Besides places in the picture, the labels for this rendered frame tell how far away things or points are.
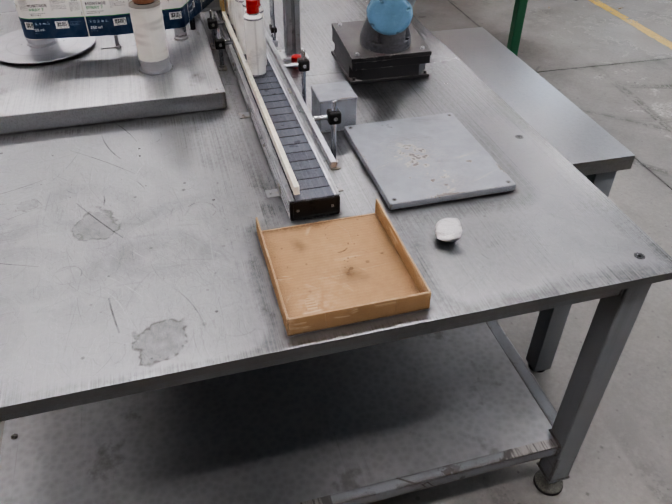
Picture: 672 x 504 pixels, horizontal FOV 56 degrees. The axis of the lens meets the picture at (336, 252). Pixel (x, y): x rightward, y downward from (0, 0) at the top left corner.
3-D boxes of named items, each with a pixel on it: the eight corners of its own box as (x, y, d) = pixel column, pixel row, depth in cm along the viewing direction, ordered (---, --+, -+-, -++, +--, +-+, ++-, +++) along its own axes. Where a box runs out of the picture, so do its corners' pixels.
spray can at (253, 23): (246, 70, 181) (240, -4, 168) (264, 68, 183) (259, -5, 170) (249, 78, 178) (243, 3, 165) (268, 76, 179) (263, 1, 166)
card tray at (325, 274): (256, 232, 131) (255, 217, 129) (376, 213, 137) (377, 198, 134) (287, 336, 109) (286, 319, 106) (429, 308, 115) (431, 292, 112)
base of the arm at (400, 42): (352, 33, 193) (354, 1, 186) (399, 28, 197) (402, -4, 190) (370, 56, 183) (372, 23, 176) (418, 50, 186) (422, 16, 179)
